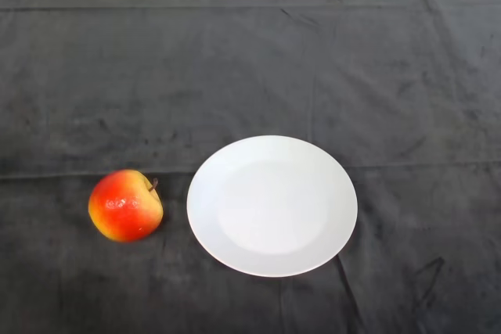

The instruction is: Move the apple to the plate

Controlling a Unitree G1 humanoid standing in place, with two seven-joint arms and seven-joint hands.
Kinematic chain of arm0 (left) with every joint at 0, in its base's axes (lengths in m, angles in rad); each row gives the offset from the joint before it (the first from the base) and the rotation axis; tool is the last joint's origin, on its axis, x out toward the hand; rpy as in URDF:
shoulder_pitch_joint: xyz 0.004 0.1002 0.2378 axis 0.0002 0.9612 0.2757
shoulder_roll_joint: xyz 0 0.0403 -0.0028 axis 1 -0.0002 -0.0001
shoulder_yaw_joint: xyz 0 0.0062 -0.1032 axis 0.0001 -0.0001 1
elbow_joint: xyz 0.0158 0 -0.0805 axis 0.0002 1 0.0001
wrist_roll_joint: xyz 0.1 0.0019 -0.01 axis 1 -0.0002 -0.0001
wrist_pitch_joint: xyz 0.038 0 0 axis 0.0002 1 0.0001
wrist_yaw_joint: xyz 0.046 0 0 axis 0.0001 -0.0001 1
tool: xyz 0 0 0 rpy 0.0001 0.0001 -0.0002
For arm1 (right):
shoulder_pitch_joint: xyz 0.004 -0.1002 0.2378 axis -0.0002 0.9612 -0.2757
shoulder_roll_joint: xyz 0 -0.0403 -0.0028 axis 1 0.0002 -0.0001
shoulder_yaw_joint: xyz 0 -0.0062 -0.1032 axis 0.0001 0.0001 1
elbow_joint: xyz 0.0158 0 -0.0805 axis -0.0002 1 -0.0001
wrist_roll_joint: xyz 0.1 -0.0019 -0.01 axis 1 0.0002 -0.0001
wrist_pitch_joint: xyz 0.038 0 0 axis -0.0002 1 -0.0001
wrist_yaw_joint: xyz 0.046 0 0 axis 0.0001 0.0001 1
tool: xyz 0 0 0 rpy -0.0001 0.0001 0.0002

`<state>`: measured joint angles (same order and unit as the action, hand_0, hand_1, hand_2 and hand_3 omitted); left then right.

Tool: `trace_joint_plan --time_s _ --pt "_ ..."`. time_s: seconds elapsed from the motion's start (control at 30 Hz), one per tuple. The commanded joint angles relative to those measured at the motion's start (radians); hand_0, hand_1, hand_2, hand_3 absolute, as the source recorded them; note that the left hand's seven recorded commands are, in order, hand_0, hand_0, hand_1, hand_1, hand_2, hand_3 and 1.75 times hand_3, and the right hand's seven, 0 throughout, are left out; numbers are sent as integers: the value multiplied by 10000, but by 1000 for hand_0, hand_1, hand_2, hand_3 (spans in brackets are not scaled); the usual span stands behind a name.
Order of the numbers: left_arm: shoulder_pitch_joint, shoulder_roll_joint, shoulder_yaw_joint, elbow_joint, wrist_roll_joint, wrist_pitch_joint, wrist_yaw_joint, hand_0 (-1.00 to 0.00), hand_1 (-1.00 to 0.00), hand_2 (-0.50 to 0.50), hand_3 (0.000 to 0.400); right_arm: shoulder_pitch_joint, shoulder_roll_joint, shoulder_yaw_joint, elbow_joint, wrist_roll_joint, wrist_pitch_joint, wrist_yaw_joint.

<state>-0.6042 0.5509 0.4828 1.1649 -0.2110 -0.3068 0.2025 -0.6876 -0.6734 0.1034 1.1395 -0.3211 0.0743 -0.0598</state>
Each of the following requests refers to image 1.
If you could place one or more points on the red yellow apple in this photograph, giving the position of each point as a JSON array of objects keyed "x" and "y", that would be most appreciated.
[{"x": 125, "y": 209}]

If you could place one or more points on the white round plate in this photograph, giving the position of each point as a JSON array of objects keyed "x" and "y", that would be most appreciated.
[{"x": 272, "y": 209}]

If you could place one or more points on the black cloth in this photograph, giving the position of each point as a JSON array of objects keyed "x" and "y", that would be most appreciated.
[{"x": 250, "y": 68}]

